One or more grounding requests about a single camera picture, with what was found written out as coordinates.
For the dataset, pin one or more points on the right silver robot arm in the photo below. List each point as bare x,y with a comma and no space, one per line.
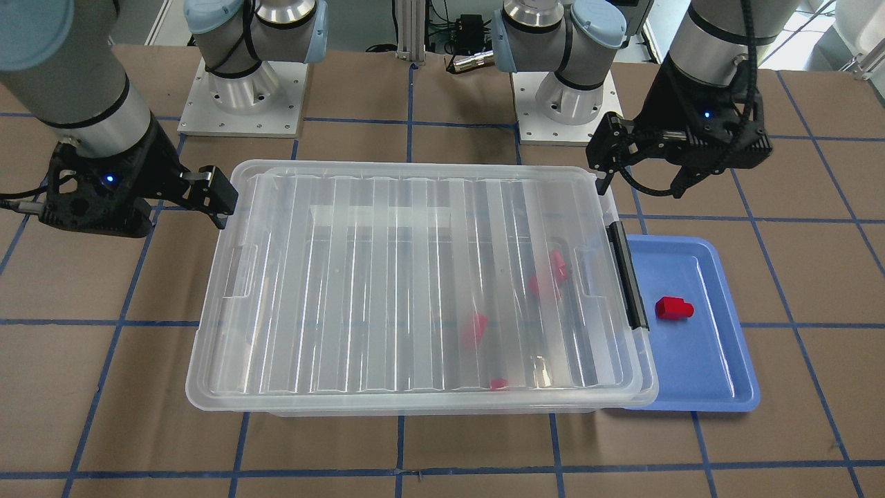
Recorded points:
58,62

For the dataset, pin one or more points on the black box latch handle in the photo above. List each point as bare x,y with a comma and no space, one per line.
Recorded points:
631,293

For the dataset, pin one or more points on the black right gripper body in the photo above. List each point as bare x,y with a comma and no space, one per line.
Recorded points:
153,168

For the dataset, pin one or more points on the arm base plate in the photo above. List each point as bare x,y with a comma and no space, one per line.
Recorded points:
265,104
551,114

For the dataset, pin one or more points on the clear plastic box lid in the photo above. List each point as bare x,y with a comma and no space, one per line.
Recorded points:
415,283

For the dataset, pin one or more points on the blue plastic tray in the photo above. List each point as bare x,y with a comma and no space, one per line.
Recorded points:
703,363

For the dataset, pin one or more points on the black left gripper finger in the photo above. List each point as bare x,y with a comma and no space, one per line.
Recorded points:
603,182

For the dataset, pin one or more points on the red block with round peg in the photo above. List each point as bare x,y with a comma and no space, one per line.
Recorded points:
672,308

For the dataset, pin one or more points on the clear plastic storage box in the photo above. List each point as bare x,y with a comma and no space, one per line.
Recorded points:
429,408

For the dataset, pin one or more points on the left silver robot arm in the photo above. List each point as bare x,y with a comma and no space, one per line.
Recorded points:
578,43

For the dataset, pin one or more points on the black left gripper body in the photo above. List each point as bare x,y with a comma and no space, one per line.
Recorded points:
665,102

